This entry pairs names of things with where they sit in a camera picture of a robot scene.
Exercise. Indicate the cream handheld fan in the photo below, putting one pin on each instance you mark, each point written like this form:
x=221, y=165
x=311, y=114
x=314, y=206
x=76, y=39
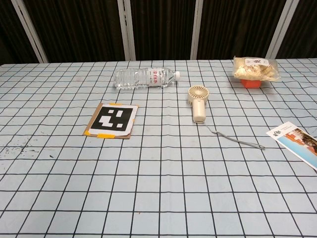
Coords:
x=198, y=109

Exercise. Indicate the checked light blue tablecloth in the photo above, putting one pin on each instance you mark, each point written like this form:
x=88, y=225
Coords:
x=158, y=161

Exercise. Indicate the clear plastic water bottle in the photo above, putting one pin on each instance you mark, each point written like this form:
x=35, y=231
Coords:
x=138, y=78

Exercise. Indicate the cardboard with black-white marker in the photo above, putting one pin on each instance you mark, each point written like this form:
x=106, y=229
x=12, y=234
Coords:
x=112, y=119

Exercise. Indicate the orange box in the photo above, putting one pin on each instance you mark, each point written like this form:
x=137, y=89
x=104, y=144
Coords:
x=251, y=83

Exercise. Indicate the clear bag of snacks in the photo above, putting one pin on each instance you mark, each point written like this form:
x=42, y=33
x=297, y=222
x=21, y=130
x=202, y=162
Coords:
x=255, y=69

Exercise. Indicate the printed paper brochure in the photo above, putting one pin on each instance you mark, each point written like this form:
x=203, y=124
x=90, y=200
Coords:
x=294, y=142

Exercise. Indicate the white metal frame post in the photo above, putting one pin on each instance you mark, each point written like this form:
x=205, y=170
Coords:
x=278, y=29
x=29, y=29
x=197, y=29
x=126, y=29

